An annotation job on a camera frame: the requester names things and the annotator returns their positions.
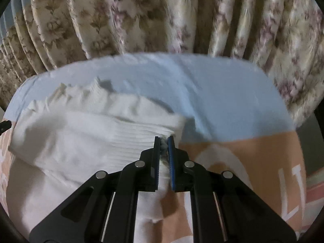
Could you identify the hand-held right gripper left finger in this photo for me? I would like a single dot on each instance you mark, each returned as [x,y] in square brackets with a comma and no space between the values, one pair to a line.
[157,157]

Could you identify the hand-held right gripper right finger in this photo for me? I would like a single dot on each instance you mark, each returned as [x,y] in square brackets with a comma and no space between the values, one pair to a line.
[171,157]

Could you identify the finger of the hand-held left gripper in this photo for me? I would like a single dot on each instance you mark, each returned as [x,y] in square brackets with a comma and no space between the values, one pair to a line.
[5,125]

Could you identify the white knit garment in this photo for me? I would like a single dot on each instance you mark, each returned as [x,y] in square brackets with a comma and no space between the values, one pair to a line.
[76,136]

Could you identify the blue and orange printed bedsheet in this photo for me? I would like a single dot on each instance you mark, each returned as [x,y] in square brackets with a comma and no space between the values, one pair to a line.
[215,93]

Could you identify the floral curtain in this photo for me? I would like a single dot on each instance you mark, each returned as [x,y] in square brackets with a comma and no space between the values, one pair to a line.
[151,12]

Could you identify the pink striped cloth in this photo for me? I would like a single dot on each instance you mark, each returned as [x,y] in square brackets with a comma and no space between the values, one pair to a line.
[316,187]

